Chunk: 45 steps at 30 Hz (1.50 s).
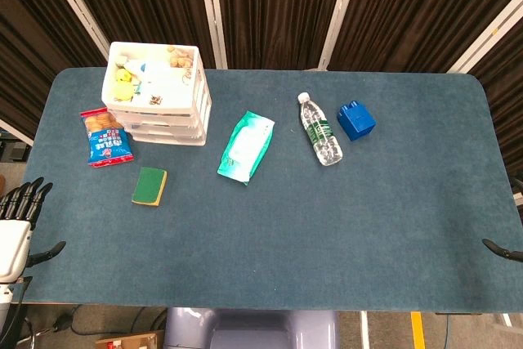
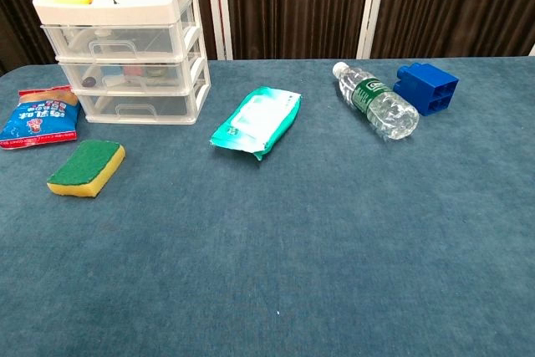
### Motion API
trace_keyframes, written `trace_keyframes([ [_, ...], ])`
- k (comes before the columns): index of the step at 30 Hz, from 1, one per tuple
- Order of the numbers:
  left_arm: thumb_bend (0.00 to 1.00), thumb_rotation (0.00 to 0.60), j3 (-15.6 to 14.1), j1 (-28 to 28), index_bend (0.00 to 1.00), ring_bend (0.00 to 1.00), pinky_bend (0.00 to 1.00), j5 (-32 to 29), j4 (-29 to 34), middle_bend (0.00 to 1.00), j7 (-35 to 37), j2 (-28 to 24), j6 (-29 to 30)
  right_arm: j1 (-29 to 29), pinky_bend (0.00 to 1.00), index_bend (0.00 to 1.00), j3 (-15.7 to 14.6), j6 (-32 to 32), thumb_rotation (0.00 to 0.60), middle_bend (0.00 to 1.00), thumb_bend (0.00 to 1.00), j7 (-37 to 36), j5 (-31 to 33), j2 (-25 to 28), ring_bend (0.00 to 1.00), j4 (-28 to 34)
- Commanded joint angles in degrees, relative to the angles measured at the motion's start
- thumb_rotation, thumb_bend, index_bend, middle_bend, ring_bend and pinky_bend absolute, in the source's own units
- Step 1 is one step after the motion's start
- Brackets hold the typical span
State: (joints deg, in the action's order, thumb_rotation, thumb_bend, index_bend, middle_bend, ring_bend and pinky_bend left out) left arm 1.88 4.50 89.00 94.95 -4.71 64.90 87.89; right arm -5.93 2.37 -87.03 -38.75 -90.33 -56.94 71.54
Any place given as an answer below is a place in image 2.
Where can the blue snack bag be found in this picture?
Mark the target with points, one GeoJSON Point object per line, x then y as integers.
{"type": "Point", "coordinates": [42, 118]}

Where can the blue building block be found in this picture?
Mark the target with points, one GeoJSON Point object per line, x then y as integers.
{"type": "Point", "coordinates": [426, 85]}

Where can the green and yellow sponge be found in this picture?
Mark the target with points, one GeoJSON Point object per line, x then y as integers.
{"type": "Point", "coordinates": [83, 164]}

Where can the teal wet wipes pack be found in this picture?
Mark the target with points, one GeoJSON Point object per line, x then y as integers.
{"type": "Point", "coordinates": [259, 118]}

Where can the small pink item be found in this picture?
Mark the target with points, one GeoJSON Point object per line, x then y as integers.
{"type": "Point", "coordinates": [134, 69]}

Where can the clear water bottle green label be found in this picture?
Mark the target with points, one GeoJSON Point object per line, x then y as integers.
{"type": "Point", "coordinates": [376, 100]}

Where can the clear drawer holding small items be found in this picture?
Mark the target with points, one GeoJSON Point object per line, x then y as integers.
{"type": "Point", "coordinates": [175, 77]}

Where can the small blue item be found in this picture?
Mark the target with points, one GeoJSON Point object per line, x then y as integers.
{"type": "Point", "coordinates": [110, 69]}

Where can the white frame post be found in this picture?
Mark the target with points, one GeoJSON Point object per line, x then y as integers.
{"type": "Point", "coordinates": [219, 6]}
{"type": "Point", "coordinates": [372, 6]}
{"type": "Point", "coordinates": [532, 51]}

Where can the empty clear drawer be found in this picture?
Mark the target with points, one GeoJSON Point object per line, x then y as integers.
{"type": "Point", "coordinates": [138, 107]}

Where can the blue table cloth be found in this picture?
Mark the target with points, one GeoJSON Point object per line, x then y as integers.
{"type": "Point", "coordinates": [267, 248]}

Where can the small dark round item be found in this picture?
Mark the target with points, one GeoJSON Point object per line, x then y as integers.
{"type": "Point", "coordinates": [88, 80]}

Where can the white plastic drawer organizer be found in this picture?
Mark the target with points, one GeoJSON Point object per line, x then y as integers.
{"type": "Point", "coordinates": [125, 6]}

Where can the small olive round item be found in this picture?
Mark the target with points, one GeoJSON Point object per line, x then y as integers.
{"type": "Point", "coordinates": [156, 69]}

